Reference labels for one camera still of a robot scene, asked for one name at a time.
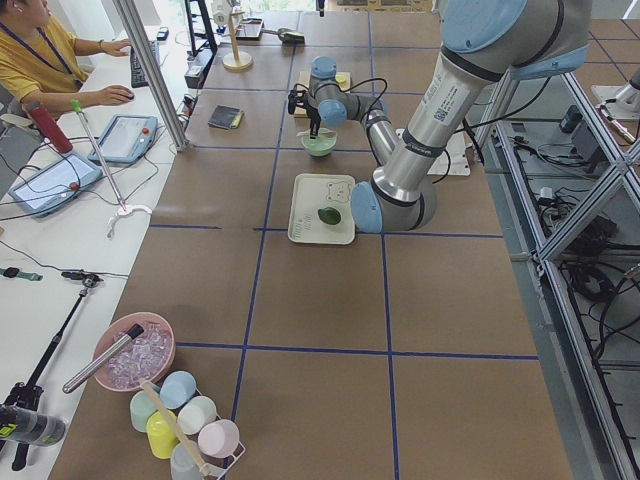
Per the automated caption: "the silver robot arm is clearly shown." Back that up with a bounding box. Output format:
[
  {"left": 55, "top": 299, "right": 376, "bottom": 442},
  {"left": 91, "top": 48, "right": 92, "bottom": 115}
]
[{"left": 301, "top": 0, "right": 592, "bottom": 233}]

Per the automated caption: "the steel tube in bowl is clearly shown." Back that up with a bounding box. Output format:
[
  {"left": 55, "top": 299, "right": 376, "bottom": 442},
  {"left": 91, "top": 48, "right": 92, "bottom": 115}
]
[{"left": 62, "top": 323, "right": 144, "bottom": 394}]

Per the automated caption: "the green plastic cup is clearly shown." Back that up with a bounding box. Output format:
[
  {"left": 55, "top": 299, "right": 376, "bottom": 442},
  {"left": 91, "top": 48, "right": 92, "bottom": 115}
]
[{"left": 129, "top": 390, "right": 157, "bottom": 433}]

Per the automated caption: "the green avocado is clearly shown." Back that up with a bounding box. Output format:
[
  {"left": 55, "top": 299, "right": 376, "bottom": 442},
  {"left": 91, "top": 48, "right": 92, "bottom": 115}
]
[{"left": 317, "top": 207, "right": 342, "bottom": 226}]

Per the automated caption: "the near blue teach pendant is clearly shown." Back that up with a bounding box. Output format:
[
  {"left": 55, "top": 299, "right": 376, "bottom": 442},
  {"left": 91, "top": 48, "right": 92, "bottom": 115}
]
[{"left": 8, "top": 151, "right": 102, "bottom": 217}]

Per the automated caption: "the yellow plastic cup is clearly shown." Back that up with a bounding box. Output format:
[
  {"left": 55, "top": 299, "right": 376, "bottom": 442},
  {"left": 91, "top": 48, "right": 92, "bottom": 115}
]
[{"left": 146, "top": 411, "right": 179, "bottom": 460}]

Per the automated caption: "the black glass rack tray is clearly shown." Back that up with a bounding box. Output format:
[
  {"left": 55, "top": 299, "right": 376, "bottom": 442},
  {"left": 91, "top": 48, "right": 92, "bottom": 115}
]
[{"left": 235, "top": 18, "right": 264, "bottom": 41}]

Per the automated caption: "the blue teach pendant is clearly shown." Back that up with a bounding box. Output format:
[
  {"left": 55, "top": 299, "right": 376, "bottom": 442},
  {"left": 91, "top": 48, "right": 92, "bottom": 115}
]
[
  {"left": 8, "top": 151, "right": 102, "bottom": 217},
  {"left": 97, "top": 114, "right": 159, "bottom": 165}
]

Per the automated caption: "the wooden mug tree stand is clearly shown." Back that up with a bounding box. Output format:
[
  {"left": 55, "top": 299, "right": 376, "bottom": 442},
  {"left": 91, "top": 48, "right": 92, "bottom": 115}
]
[{"left": 222, "top": 12, "right": 253, "bottom": 73}]

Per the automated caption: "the steel ice scoop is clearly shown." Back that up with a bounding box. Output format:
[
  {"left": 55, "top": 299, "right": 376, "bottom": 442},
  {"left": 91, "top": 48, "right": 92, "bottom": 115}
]
[{"left": 261, "top": 28, "right": 305, "bottom": 45}]

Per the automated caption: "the white plastic cup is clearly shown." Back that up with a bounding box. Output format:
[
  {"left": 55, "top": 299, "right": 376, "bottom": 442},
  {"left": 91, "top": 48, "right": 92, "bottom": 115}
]
[{"left": 177, "top": 395, "right": 217, "bottom": 435}]

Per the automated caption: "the far blue teach pendant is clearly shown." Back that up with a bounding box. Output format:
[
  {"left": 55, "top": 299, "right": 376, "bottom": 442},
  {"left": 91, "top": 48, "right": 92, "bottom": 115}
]
[{"left": 97, "top": 114, "right": 159, "bottom": 165}]

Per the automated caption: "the black keyboard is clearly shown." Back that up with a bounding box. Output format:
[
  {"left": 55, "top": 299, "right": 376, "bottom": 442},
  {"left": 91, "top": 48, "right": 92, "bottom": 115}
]
[{"left": 129, "top": 39, "right": 161, "bottom": 89}]

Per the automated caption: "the seated person yellow shirt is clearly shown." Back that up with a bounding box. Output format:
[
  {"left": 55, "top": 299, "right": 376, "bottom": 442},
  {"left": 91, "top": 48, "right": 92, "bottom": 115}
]
[{"left": 1, "top": 1, "right": 134, "bottom": 115}]

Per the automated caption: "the blue plastic cup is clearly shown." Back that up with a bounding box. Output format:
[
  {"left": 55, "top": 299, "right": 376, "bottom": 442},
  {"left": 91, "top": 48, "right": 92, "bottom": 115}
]
[{"left": 159, "top": 371, "right": 197, "bottom": 410}]

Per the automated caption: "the white ceramic spoon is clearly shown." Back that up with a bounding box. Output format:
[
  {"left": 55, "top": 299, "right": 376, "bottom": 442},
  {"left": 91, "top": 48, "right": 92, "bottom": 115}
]
[{"left": 296, "top": 129, "right": 337, "bottom": 140}]

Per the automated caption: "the black tripod stick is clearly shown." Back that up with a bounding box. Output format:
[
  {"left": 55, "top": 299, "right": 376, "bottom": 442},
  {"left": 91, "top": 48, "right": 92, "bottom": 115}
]
[{"left": 1, "top": 270, "right": 102, "bottom": 471}]

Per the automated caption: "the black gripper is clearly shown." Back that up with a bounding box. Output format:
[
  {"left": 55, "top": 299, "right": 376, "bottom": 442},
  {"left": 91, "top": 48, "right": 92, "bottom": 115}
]
[{"left": 308, "top": 107, "right": 321, "bottom": 138}]

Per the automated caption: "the cream bear tray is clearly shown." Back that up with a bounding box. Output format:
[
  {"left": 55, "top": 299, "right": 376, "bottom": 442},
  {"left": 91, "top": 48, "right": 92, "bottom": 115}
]
[{"left": 288, "top": 173, "right": 355, "bottom": 245}]

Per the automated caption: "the white mug on stand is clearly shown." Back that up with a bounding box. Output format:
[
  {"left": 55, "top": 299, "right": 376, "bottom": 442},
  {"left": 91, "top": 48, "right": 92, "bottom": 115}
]
[{"left": 210, "top": 0, "right": 240, "bottom": 26}]

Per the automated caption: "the green ceramic bowl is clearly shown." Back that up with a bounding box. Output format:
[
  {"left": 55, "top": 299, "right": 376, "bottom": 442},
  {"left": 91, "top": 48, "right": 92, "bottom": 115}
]
[{"left": 300, "top": 137, "right": 337, "bottom": 157}]

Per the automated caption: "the aluminium frame post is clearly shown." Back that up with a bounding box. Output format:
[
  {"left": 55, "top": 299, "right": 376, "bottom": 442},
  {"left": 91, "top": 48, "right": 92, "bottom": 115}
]
[{"left": 113, "top": 0, "right": 189, "bottom": 152}]

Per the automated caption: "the pink bowl with ice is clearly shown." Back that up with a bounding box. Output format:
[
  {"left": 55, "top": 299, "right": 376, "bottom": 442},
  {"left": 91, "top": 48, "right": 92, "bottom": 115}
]
[{"left": 93, "top": 312, "right": 176, "bottom": 392}]

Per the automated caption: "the grey folded cloth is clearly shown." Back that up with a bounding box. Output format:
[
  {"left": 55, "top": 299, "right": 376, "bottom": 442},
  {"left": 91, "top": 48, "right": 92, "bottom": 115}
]
[{"left": 208, "top": 105, "right": 244, "bottom": 130}]

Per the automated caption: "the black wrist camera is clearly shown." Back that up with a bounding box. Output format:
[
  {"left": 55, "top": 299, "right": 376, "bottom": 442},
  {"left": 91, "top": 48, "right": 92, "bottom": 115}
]
[{"left": 287, "top": 89, "right": 306, "bottom": 117}]

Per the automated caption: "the pink plastic cup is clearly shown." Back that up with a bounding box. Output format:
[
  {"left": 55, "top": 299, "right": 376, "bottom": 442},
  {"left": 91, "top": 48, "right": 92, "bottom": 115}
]
[{"left": 197, "top": 419, "right": 240, "bottom": 458}]

